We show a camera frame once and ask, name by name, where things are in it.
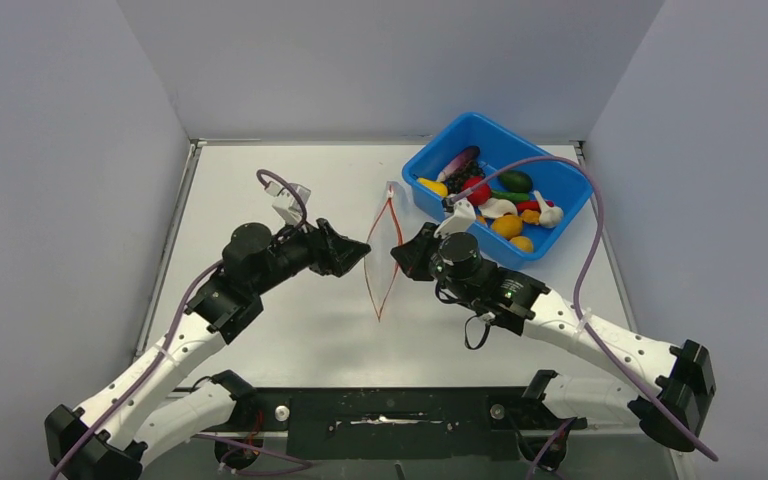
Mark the red toy apple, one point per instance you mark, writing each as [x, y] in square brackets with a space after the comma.
[479, 193]

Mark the orange fried toy piece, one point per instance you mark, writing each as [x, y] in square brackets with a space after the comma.
[530, 217]

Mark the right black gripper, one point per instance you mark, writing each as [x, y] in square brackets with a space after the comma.
[411, 258]

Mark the white toy garlic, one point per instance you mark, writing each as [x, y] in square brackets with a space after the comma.
[550, 216]

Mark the purple toy eggplant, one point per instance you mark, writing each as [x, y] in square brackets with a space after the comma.
[463, 158]

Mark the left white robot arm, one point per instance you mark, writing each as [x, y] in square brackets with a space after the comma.
[127, 425]

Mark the clear zip top bag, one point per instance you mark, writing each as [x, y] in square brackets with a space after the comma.
[379, 268]

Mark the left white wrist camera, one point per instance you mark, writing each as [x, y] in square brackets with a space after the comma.
[287, 205]

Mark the green toy avocado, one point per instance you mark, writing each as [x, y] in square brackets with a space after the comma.
[516, 181]

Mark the dark toy grapes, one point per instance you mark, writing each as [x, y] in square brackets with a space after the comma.
[456, 181]

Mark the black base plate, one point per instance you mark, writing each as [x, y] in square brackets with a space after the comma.
[393, 423]

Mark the yellow toy pepper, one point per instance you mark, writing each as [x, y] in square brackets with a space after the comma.
[438, 189]

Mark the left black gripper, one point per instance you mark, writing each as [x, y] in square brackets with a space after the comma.
[334, 254]

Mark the blue plastic bin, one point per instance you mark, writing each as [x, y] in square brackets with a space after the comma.
[560, 184]

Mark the green toy cucumber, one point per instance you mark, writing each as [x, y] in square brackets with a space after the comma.
[514, 197]

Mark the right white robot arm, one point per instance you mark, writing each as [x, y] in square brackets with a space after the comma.
[673, 385]

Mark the small orange toy fruit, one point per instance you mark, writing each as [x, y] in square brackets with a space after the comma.
[523, 243]

